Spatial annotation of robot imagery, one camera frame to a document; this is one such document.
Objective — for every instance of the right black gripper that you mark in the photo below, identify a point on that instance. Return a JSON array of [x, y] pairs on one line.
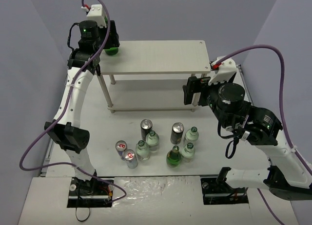
[[191, 90]]

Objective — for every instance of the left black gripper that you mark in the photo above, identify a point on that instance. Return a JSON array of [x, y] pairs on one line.
[[113, 36]]

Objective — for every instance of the green glass bottle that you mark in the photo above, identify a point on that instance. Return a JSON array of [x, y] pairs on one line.
[[112, 51], [173, 157]]

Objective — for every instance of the clear bottle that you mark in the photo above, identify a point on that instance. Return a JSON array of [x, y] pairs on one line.
[[152, 139], [187, 153], [191, 136], [142, 151]]

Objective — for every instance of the green glass bottle front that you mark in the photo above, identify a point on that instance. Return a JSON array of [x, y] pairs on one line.
[[173, 157]]

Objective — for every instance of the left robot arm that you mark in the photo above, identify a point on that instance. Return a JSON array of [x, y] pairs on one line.
[[83, 64]]

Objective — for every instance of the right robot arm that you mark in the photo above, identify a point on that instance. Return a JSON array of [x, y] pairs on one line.
[[288, 176]]

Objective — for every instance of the white two-tier shelf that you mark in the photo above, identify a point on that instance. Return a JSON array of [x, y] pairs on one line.
[[148, 75]]

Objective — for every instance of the black can right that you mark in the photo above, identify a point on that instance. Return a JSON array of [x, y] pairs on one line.
[[177, 133]]

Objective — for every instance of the black can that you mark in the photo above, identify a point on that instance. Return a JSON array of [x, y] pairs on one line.
[[146, 126], [177, 133]]

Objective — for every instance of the black can left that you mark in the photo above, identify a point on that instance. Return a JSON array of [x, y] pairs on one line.
[[146, 126]]

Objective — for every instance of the silver red can front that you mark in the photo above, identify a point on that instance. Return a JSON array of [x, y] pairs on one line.
[[130, 158]]

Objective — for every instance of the silver red can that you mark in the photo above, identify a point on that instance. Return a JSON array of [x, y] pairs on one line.
[[130, 158], [121, 146]]

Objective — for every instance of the silver red can rear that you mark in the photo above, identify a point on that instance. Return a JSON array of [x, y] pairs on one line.
[[121, 146]]

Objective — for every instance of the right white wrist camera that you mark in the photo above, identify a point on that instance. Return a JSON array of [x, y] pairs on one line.
[[224, 72]]

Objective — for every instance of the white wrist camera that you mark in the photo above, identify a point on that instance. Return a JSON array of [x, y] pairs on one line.
[[96, 13], [224, 72]]

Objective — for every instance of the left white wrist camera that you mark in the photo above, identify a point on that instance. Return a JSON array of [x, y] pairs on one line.
[[96, 13]]

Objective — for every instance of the right metal table rail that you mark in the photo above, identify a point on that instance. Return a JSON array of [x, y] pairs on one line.
[[244, 83]]

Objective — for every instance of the metal table rail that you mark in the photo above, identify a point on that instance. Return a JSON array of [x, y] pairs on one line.
[[47, 158], [244, 83]]

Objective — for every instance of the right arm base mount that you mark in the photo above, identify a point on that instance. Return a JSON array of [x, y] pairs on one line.
[[214, 193]]

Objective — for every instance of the left metal table rail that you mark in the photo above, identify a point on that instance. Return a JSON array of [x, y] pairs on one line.
[[47, 158]]

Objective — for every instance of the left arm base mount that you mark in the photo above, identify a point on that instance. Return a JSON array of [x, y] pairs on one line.
[[89, 194]]

